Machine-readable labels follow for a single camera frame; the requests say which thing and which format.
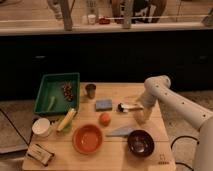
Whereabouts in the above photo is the red orange bowl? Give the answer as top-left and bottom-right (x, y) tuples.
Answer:
(72, 124), (103, 155)

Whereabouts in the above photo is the green plastic tray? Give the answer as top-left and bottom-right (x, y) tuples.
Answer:
(34, 73), (80, 116)

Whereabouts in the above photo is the black cable right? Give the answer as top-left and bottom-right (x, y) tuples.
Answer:
(170, 134), (201, 171)

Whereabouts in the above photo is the red grape bunch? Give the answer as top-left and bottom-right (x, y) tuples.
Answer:
(63, 83), (73, 102)

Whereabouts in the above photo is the dark purple bowl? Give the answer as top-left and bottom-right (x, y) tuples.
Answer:
(127, 130), (155, 158)

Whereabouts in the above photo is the grey blue cloth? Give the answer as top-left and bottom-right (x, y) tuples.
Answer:
(106, 126), (134, 137)

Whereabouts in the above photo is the black cable left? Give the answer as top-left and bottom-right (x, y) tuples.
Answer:
(0, 108), (34, 146)

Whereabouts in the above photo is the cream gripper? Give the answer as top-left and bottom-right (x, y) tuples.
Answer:
(133, 108), (152, 125)

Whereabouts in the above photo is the orange fruit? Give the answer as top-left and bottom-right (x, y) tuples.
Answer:
(99, 113), (111, 126)

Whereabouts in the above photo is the white cup on shelf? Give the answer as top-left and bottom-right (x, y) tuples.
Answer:
(88, 14), (96, 25)

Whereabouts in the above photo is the red object on shelf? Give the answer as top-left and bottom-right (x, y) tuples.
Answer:
(98, 18), (110, 25)

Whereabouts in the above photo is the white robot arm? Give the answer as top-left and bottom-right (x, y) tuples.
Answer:
(137, 75), (213, 171)

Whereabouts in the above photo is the black cable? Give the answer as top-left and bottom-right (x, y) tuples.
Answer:
(0, 108), (34, 146)
(170, 134), (201, 171)

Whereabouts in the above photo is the green pepper in tray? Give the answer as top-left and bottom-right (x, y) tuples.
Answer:
(47, 96), (56, 112)

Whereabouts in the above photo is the blue sponge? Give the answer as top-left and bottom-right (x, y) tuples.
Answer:
(95, 99), (112, 111)

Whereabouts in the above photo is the dark metal cup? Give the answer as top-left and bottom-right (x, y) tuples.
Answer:
(85, 84), (96, 99)

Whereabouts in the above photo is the yellow corn cob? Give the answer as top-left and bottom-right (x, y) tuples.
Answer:
(57, 108), (76, 132)

